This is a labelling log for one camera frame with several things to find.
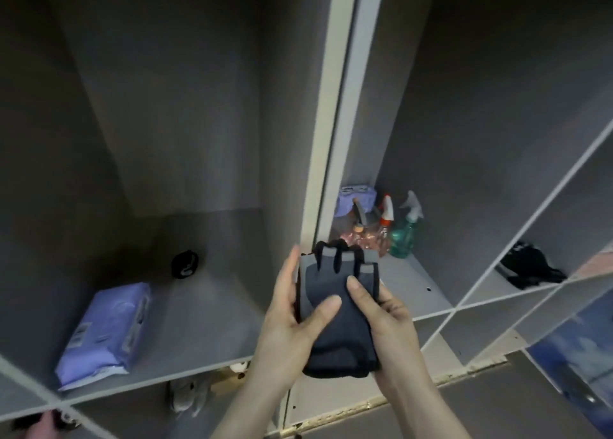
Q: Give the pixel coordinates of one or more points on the person's left hand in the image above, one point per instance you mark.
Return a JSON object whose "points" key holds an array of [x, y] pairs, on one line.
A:
{"points": [[282, 338]]}

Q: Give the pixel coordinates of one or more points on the grey cubby shelf unit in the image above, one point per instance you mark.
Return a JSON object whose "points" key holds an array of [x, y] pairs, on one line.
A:
{"points": [[167, 118]]}

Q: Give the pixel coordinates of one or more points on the grey white sneaker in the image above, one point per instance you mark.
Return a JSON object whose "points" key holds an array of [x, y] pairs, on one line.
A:
{"points": [[187, 395]]}

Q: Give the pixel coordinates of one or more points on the pink spray bottle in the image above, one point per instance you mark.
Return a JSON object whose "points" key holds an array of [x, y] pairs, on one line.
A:
{"points": [[360, 233], [384, 235]]}

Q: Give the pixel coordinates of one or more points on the green spray bottle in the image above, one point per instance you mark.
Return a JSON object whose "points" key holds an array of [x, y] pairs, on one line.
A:
{"points": [[402, 240]]}

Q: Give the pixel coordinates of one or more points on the person's right hand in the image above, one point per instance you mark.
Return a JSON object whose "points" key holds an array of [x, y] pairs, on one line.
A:
{"points": [[397, 348]]}

